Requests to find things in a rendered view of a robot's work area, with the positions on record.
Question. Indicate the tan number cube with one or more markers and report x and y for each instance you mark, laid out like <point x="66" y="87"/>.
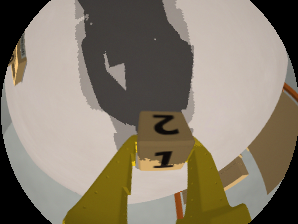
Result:
<point x="164" y="141"/>
<point x="12" y="60"/>

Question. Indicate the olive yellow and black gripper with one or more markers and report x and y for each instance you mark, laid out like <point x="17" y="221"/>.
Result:
<point x="105" y="202"/>

